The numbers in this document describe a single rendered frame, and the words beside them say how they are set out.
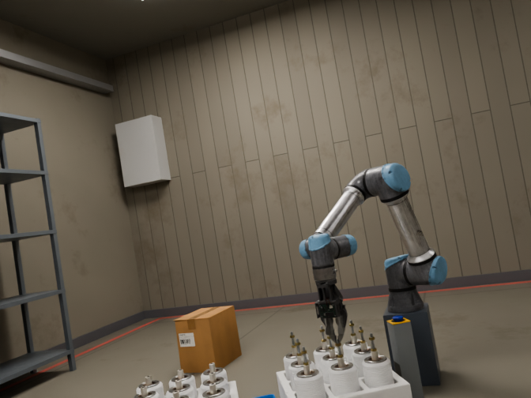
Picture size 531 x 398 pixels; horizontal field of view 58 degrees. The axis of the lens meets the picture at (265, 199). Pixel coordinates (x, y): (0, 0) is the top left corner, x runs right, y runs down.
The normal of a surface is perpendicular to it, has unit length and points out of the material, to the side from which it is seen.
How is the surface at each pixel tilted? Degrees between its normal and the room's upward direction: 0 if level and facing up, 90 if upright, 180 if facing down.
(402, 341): 90
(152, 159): 90
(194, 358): 89
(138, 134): 90
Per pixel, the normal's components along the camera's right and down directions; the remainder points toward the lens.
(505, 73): -0.34, 0.01
